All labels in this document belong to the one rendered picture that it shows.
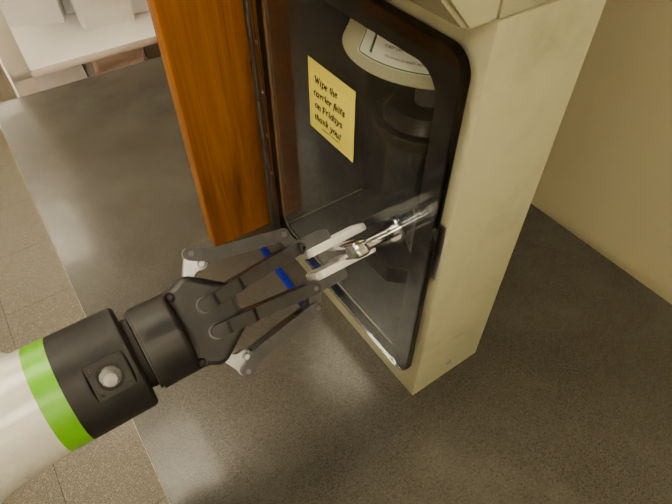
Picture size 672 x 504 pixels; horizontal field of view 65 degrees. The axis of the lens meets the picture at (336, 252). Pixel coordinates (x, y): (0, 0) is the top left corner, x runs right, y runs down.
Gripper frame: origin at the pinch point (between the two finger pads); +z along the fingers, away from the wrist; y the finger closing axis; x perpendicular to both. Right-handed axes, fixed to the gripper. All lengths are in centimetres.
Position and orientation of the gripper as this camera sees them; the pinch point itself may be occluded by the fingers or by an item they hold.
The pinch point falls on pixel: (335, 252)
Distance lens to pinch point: 52.2
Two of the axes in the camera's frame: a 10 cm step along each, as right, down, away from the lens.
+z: 8.2, -4.2, 3.8
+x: -4.0, 0.6, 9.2
